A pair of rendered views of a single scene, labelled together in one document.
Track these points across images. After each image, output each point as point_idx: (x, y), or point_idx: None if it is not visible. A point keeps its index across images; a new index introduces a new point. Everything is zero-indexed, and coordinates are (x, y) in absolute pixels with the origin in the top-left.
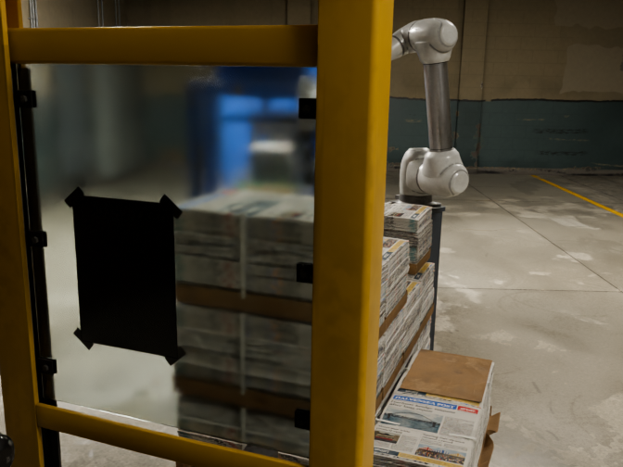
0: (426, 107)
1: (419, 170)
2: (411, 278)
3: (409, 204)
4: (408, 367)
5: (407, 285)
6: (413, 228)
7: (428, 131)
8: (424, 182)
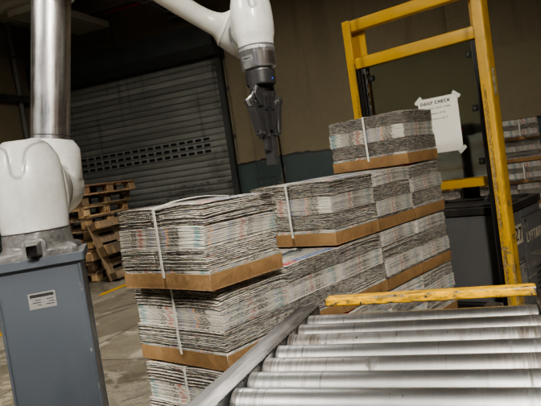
0: (67, 66)
1: (68, 174)
2: None
3: (137, 209)
4: None
5: None
6: None
7: (67, 105)
8: (79, 190)
